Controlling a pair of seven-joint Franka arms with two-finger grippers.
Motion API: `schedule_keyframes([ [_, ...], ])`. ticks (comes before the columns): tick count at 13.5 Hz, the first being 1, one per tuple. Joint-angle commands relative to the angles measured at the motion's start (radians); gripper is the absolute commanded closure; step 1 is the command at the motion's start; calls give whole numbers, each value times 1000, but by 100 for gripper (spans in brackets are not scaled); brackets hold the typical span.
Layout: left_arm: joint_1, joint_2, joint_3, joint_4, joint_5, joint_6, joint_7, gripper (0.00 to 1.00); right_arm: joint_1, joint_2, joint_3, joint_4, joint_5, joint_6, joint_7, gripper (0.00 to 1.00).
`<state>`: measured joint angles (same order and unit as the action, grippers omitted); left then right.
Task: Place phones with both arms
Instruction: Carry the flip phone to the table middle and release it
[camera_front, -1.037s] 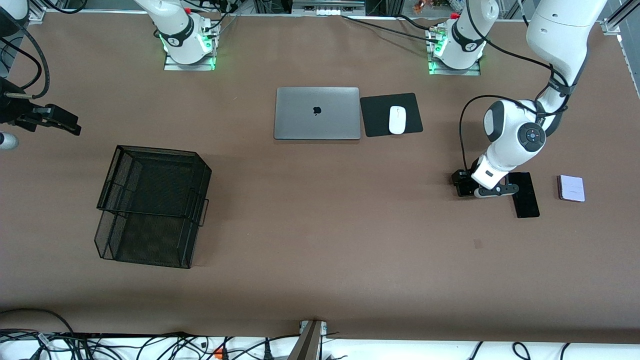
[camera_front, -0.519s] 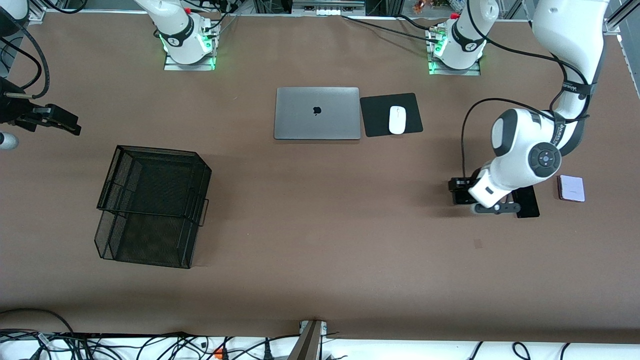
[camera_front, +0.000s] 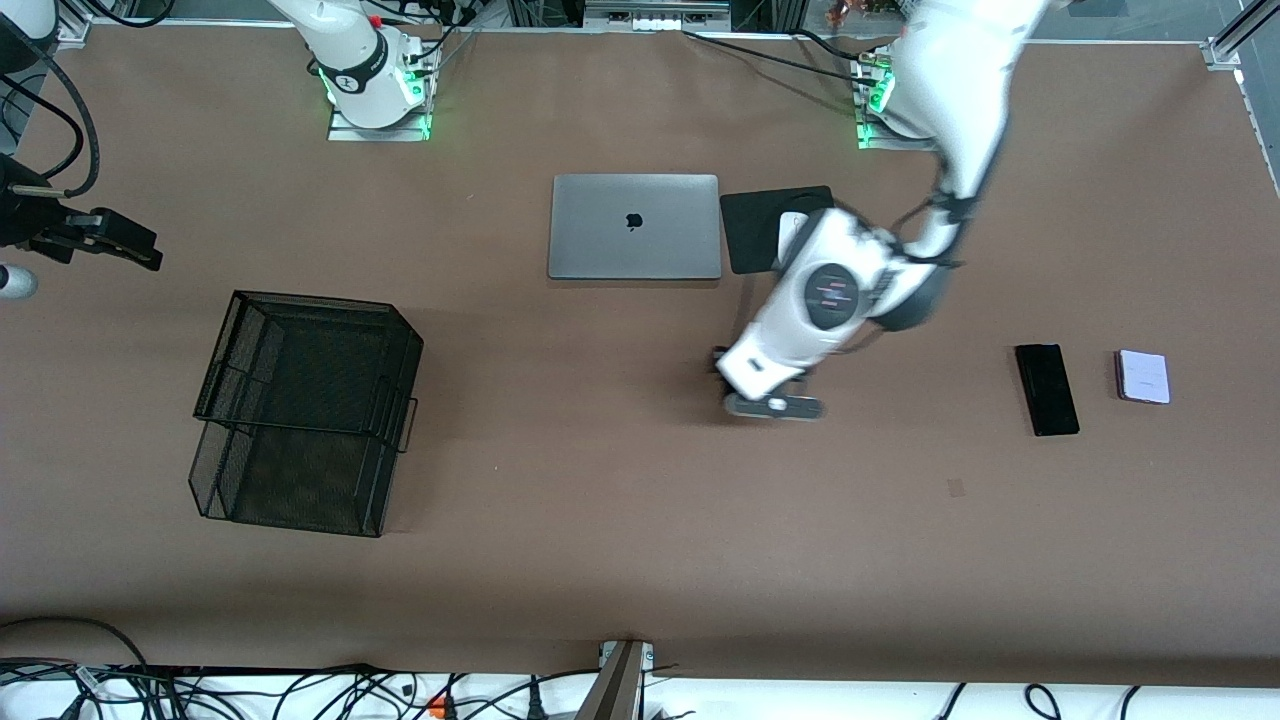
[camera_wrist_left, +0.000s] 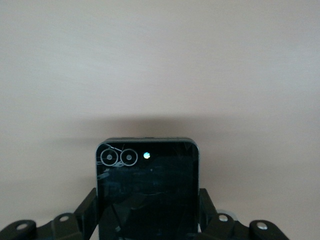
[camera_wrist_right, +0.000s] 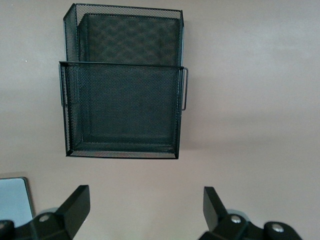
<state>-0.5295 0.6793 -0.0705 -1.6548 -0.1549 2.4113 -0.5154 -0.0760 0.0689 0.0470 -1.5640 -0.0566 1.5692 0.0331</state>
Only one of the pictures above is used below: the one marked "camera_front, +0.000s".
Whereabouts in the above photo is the long black smartphone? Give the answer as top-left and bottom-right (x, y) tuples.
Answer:
(1014, 343), (1081, 438)

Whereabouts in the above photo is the lavender white flip phone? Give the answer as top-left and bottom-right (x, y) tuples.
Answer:
(1115, 349), (1172, 406)

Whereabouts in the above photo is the black mouse pad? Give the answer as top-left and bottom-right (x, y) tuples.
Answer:
(720, 185), (837, 275)

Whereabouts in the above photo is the silver closed laptop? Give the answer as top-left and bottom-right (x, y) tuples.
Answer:
(547, 174), (723, 281)

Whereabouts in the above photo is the black mesh two-tier tray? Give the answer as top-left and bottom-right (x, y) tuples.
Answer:
(188, 290), (425, 539)

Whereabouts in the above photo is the grey metal connector panel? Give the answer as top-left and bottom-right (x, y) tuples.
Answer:
(583, 0), (732, 33)

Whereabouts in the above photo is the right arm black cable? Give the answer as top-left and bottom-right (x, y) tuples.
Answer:
(0, 40), (101, 201)

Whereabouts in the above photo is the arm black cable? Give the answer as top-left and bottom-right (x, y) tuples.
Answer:
(893, 150), (977, 269)
(0, 40), (101, 201)

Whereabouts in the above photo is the aluminium frame profile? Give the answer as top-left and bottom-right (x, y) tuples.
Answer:
(1203, 0), (1280, 191)
(55, 0), (93, 49)

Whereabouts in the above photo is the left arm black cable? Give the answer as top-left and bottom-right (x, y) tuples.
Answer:
(893, 150), (977, 269)

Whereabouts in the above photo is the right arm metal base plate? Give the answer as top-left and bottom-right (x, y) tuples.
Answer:
(328, 50), (435, 143)

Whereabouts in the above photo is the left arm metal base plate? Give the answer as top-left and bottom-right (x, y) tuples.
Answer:
(857, 55), (941, 153)

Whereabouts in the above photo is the long black table cable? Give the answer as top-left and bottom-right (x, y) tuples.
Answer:
(683, 30), (883, 89)

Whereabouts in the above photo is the short black table cable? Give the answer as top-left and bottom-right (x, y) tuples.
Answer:
(793, 28), (865, 63)

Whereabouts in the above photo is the grey metal camera mount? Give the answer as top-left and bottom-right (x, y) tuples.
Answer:
(575, 640), (656, 720)

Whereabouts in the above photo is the grey arched floor cable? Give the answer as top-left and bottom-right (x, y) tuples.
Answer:
(0, 616), (151, 671)

